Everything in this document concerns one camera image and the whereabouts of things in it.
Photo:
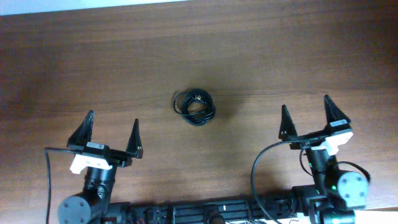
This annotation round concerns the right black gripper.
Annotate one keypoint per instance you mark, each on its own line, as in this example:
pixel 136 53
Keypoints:
pixel 311 137

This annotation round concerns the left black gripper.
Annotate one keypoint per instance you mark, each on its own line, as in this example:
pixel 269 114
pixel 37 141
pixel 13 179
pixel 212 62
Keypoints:
pixel 109 154

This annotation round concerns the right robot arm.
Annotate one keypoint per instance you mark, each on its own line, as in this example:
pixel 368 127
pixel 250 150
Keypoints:
pixel 336 193

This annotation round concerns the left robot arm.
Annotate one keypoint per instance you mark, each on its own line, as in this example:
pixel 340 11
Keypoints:
pixel 93 204

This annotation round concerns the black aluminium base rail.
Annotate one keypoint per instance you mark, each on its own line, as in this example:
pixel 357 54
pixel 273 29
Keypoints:
pixel 243 209

